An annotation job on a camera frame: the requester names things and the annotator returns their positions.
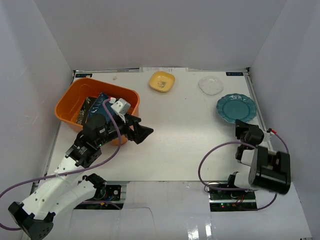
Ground teal scalloped round plate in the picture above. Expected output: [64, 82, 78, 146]
[216, 93, 257, 124]

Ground dark blue shell plate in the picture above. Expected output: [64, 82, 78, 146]
[87, 92, 111, 123]

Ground black floral square plate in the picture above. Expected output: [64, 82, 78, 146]
[75, 96, 96, 126]

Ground clear glass plate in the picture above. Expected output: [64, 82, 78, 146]
[198, 76, 224, 96]

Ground yellow panda square dish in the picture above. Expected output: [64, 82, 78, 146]
[149, 71, 176, 93]

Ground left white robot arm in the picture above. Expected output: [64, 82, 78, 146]
[8, 114, 154, 240]

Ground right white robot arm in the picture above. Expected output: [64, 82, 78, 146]
[225, 119, 291, 200]

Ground orange plastic bin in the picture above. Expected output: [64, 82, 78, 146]
[55, 77, 140, 133]

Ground white paper sheets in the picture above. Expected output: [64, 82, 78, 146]
[139, 67, 189, 74]

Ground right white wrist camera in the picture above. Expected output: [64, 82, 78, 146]
[262, 128, 277, 142]

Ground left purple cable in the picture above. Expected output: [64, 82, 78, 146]
[0, 98, 123, 231]

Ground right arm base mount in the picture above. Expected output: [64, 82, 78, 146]
[203, 186, 258, 213]

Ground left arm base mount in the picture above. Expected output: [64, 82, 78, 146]
[74, 184, 125, 210]

